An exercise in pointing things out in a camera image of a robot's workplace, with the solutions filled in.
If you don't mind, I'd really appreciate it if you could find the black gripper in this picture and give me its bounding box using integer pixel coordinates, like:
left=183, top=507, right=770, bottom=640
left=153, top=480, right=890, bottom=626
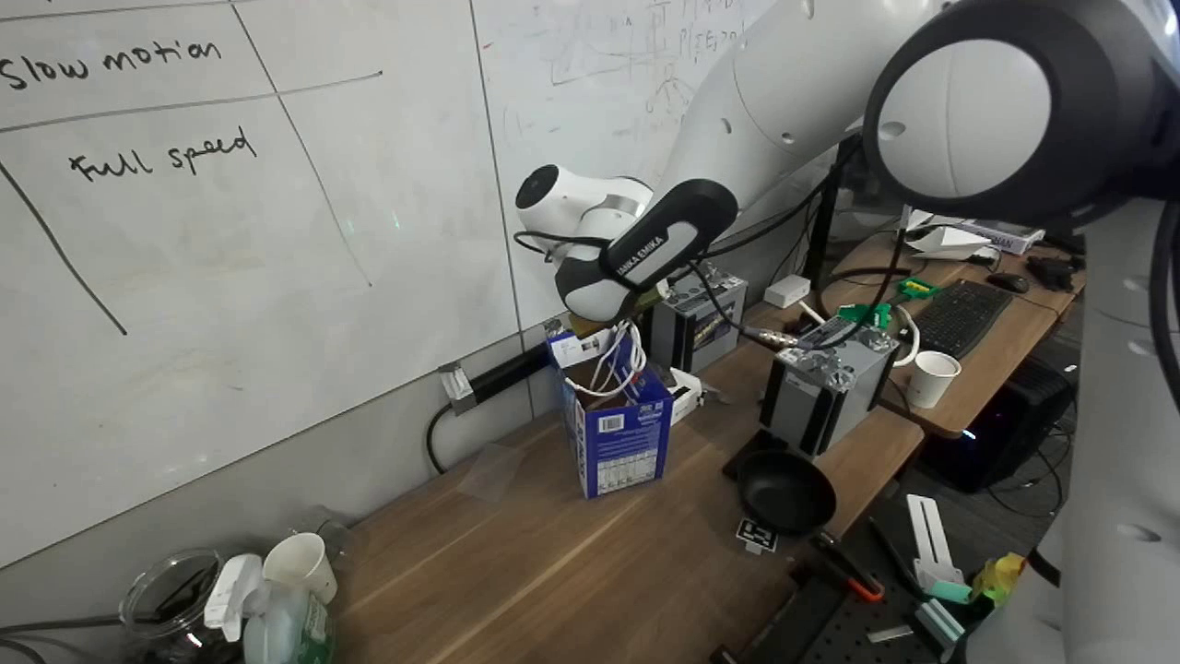
left=556, top=181, right=736, bottom=325

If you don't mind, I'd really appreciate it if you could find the thin white rope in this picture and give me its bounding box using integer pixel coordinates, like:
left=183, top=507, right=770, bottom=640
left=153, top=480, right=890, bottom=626
left=564, top=320, right=652, bottom=401

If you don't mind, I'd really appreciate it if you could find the blue cardboard box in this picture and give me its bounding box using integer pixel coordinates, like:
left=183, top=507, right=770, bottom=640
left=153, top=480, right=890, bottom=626
left=545, top=325, right=671, bottom=499

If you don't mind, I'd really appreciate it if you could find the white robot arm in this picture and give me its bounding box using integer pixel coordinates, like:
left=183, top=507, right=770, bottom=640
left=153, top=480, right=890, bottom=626
left=518, top=0, right=1180, bottom=664

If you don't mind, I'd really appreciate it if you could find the small white product box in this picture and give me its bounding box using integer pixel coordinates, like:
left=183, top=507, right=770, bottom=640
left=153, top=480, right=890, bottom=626
left=671, top=368, right=704, bottom=422

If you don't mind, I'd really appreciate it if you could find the black power strip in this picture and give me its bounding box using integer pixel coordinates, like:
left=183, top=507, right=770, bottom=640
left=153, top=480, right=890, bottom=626
left=438, top=347, right=550, bottom=410

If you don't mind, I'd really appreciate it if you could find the grey battery with Dominator label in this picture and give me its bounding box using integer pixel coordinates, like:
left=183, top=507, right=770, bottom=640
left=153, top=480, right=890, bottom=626
left=644, top=276, right=745, bottom=372

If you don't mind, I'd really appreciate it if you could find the black frying pan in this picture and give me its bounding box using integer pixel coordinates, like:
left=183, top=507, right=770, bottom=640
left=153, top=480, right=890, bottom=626
left=722, top=432, right=838, bottom=540

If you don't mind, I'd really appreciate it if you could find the white paper cup far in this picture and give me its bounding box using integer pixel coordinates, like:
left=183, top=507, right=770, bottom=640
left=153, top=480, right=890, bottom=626
left=907, top=352, right=963, bottom=410

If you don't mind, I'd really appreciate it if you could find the white paper cup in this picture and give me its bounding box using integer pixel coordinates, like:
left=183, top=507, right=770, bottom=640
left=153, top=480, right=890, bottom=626
left=907, top=352, right=963, bottom=410
left=263, top=532, right=338, bottom=604

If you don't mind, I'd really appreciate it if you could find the black keyboard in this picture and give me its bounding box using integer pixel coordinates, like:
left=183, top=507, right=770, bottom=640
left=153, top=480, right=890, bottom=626
left=916, top=282, right=1013, bottom=358

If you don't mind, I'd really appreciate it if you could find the clear glass jar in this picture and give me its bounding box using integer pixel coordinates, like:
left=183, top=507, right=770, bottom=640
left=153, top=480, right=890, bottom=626
left=118, top=550, right=225, bottom=645

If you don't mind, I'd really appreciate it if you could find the grey battery near camera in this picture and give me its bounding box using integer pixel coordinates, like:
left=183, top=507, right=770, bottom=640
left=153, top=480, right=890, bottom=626
left=760, top=320, right=899, bottom=457

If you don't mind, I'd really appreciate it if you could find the black clamp orange handle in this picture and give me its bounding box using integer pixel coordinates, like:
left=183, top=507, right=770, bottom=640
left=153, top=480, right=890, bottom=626
left=811, top=532, right=884, bottom=604

